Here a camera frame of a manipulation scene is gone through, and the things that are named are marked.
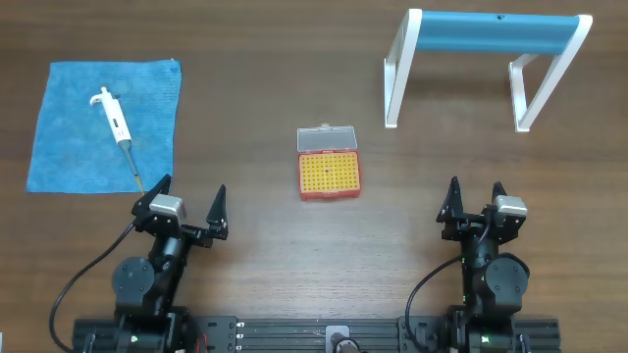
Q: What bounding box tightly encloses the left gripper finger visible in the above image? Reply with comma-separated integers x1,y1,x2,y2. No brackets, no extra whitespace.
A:
131,173,174,218
205,183,230,242

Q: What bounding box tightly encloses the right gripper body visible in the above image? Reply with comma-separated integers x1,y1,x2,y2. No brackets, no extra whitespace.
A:
439,207,527,244

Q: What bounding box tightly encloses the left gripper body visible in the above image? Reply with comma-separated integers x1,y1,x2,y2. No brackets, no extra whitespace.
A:
131,212,214,249

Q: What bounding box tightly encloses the white pipette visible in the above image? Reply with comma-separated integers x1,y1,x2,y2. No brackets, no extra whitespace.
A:
88,86,146,196

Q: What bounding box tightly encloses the blue cloth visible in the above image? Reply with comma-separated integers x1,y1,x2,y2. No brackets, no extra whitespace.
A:
25,58,183,195

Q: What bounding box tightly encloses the red and yellow tip box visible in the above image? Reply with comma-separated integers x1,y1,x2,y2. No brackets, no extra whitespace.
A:
295,125,363,202

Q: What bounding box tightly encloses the white and blue stand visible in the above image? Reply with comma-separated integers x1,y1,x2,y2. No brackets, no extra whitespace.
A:
383,8,594,133

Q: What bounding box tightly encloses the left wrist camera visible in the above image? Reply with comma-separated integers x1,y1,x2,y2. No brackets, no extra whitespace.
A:
148,193,187,221

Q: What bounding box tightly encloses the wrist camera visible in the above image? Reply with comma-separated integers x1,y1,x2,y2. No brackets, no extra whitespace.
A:
493,194,529,219
148,193,187,221

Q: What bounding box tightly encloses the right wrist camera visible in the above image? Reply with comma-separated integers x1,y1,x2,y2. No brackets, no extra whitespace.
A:
493,194,529,219

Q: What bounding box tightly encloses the mounting rail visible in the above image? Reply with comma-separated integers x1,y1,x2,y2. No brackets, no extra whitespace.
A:
72,316,561,353

